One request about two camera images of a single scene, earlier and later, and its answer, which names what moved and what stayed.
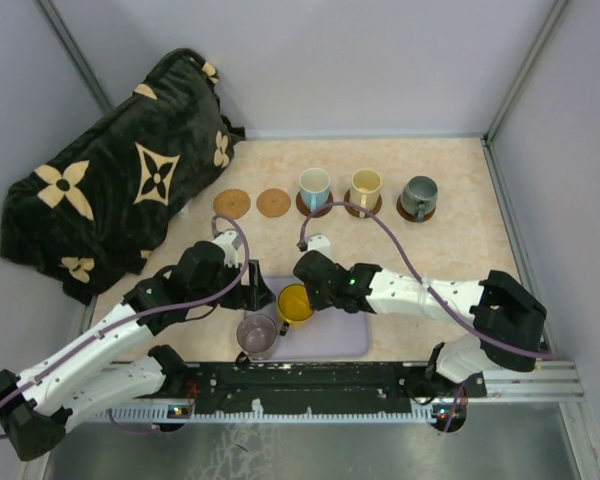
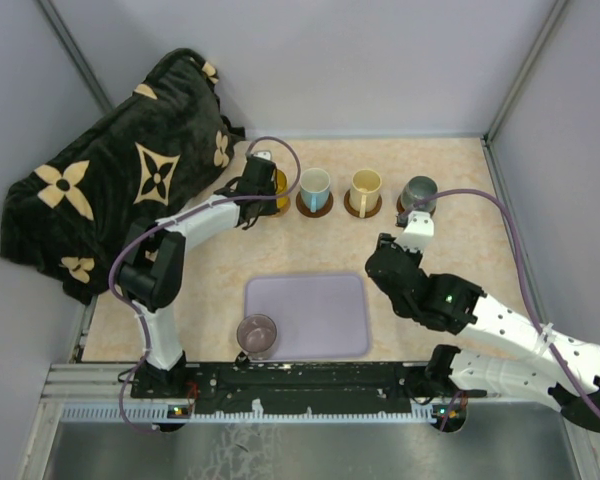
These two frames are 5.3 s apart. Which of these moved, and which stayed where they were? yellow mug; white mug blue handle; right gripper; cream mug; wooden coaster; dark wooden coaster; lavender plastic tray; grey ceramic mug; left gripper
Moved: yellow mug; right gripper; left gripper
Stayed: cream mug; lavender plastic tray; white mug blue handle; wooden coaster; dark wooden coaster; grey ceramic mug
